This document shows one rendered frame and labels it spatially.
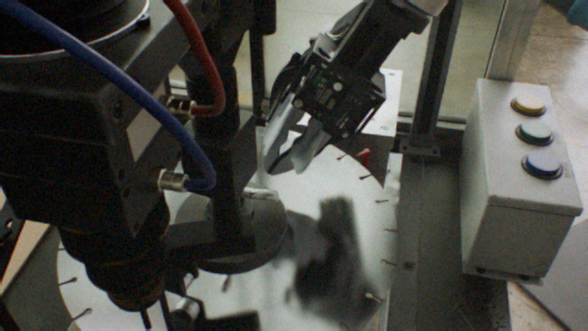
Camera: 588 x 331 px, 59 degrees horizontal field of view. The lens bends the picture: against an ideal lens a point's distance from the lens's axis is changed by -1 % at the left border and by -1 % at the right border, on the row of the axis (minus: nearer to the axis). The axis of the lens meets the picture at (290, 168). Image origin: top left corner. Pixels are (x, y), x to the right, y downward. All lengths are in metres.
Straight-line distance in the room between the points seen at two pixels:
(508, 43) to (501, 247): 0.32
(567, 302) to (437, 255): 1.04
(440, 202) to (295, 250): 0.41
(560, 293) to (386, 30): 1.46
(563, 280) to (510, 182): 1.17
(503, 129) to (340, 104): 0.39
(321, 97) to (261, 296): 0.18
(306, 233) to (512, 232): 0.30
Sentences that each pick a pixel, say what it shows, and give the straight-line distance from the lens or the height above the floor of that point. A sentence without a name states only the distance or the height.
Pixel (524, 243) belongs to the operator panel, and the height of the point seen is 0.82.
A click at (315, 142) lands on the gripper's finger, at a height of 1.03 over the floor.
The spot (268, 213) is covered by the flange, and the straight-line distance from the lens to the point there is 0.51.
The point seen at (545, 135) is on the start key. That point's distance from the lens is 0.78.
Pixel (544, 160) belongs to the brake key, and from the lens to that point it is 0.73.
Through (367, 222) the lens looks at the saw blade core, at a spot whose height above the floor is 0.95.
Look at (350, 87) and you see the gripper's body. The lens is 0.43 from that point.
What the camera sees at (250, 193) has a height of 1.00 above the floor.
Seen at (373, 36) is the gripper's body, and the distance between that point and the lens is 0.42.
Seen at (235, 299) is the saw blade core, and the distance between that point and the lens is 0.47.
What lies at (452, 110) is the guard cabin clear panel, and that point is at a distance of 0.95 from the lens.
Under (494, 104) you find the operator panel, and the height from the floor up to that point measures 0.90.
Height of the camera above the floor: 1.33
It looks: 41 degrees down
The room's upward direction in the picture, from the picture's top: straight up
